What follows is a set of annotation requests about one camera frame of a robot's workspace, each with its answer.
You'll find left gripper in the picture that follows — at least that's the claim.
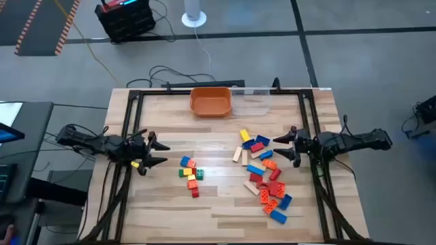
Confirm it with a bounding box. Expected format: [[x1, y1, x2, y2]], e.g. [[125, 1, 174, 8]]
[[126, 129, 171, 176]]

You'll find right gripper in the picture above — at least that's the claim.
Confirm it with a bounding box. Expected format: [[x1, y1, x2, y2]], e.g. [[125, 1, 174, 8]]
[[272, 126, 321, 167]]

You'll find long light blue block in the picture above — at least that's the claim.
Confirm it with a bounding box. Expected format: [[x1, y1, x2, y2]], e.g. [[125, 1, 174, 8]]
[[246, 164, 265, 176]]

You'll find long blue studded brick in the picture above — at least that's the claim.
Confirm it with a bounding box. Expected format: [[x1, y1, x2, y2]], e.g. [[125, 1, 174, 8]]
[[278, 193, 293, 211], [270, 209, 288, 225]]

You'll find clear plastic bin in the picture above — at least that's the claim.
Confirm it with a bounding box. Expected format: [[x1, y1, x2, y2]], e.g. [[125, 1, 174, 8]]
[[230, 86, 273, 116]]

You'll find orange plastic bin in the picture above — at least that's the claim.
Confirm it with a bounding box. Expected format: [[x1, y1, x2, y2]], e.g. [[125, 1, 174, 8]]
[[189, 86, 233, 118]]

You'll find dark grey desk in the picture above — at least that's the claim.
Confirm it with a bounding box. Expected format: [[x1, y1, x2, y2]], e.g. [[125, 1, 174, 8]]
[[0, 101, 55, 205]]

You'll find black crate with red top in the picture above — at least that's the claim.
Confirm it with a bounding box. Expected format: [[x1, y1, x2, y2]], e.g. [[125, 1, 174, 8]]
[[94, 0, 157, 44]]

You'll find white round stand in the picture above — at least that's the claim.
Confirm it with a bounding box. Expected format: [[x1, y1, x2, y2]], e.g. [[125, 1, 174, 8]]
[[181, 0, 208, 28]]

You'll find tablet with lit screen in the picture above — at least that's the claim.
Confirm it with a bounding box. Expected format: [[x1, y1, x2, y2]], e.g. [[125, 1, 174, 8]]
[[0, 122, 25, 144]]

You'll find black keyboard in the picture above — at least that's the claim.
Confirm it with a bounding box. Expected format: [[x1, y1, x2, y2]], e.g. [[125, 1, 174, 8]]
[[0, 163, 18, 205]]

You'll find white lit screen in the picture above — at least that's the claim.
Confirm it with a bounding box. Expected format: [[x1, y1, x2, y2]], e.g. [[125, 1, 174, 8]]
[[0, 101, 23, 127]]

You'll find black orange-striped floor mat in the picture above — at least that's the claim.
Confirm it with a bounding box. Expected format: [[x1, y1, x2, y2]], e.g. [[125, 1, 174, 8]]
[[0, 0, 82, 57]]

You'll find person's hand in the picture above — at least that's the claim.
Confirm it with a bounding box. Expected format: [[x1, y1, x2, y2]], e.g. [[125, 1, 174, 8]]
[[0, 224, 15, 245]]

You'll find black aluminium table frame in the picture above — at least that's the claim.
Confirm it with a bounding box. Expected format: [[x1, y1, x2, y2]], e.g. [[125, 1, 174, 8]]
[[80, 77, 371, 245]]

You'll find black floor cable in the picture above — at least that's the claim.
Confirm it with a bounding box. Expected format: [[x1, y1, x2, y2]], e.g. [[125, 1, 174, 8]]
[[125, 65, 217, 88]]

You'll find white cable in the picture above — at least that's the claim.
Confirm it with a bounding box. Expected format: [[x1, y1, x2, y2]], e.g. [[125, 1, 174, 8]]
[[193, 26, 213, 73]]

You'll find black crate cable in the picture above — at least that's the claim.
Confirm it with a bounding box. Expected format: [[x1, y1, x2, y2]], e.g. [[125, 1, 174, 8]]
[[146, 0, 177, 44]]

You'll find yellow cable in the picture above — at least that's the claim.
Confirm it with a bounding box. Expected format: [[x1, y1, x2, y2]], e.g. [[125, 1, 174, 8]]
[[54, 0, 119, 82]]

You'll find black device with cables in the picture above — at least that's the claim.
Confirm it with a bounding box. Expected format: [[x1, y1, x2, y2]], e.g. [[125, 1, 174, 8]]
[[401, 95, 436, 140]]

